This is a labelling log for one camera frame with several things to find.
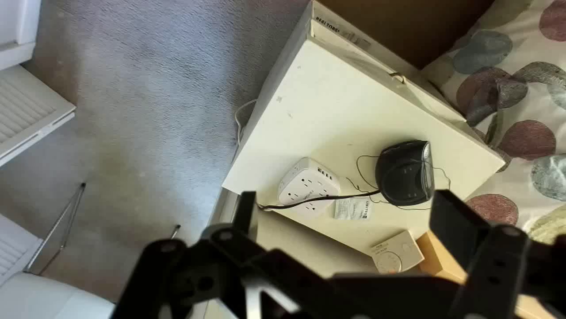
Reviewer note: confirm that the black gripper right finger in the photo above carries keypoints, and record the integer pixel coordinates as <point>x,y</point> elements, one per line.
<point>457,222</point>

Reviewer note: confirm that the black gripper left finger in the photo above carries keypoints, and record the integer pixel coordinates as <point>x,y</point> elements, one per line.
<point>245,210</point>

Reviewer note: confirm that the white power strip device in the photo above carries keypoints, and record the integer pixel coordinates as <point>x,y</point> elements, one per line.
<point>307,183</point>

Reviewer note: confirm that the black alarm clock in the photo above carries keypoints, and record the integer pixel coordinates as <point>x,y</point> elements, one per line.
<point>404,174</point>

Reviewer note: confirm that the white smooth rounded object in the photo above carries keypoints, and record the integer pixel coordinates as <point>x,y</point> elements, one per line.
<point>47,298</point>

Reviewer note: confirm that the small off-white box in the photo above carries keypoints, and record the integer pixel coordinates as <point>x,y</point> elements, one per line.
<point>399,251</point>

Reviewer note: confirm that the thin metal stand leg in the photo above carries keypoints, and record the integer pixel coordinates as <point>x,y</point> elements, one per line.
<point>59,224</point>
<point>176,231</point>

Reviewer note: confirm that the white nightstand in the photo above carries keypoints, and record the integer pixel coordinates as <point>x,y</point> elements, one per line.
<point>330,107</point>

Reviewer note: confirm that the floral bedspread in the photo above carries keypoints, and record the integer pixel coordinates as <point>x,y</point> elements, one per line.
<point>519,89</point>

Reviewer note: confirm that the white louvered closet door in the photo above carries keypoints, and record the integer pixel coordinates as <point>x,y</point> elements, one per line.
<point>15,249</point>
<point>29,112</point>

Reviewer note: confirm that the brown wooden bed rail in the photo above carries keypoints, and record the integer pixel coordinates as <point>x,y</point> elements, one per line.
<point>408,27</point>

